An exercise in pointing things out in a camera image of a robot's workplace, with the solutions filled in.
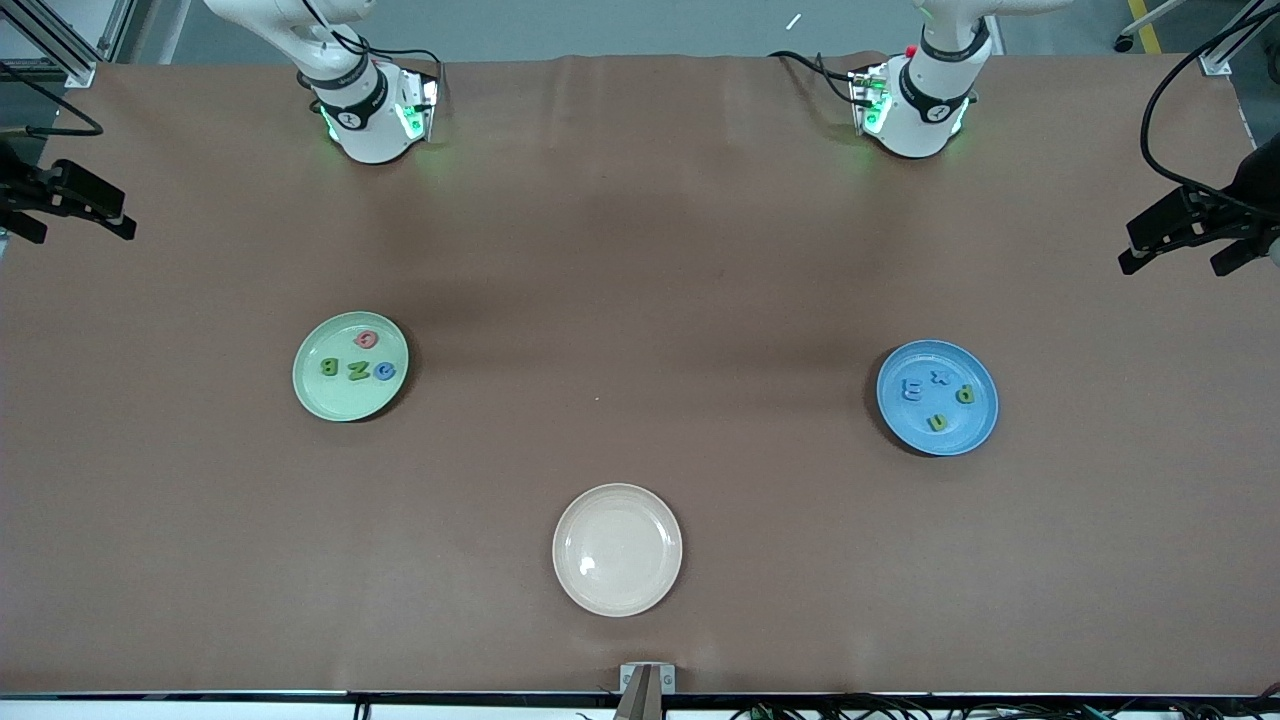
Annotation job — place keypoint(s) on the aluminium frame profile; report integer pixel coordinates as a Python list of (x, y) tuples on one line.
[(1215, 62), (80, 72), (118, 25)]

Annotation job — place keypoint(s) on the red foam letter Q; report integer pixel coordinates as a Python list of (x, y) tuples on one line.
[(360, 341)]

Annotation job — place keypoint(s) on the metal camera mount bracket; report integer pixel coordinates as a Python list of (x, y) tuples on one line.
[(647, 700)]

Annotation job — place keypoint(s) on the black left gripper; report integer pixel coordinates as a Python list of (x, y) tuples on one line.
[(1250, 186)]

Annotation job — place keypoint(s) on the table edge rail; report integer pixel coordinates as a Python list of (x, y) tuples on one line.
[(200, 710)]

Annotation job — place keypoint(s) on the blue foam letter C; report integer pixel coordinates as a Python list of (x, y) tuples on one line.
[(379, 372)]

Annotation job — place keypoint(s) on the blue plate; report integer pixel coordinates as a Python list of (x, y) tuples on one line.
[(965, 430)]

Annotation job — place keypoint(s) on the metal leg with caster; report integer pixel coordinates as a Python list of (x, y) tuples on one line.
[(1124, 43)]

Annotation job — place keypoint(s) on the green foam letter N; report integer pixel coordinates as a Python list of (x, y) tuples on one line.
[(357, 371)]

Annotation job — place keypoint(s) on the beige plate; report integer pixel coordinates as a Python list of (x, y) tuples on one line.
[(617, 550)]

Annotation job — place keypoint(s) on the green foam letter B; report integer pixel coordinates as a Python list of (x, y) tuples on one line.
[(330, 367)]

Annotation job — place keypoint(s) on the light green plate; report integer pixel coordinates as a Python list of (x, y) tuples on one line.
[(345, 400)]

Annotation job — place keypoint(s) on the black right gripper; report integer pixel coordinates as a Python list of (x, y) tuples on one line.
[(12, 190)]

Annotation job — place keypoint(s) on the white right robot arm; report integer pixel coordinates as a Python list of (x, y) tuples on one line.
[(370, 130)]

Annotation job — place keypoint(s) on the blue foam letter m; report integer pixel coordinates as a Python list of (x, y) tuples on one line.
[(912, 390)]

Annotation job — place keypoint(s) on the brown table mat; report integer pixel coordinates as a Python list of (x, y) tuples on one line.
[(640, 250)]

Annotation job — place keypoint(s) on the green foam letter u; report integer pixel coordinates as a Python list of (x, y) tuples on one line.
[(932, 424)]

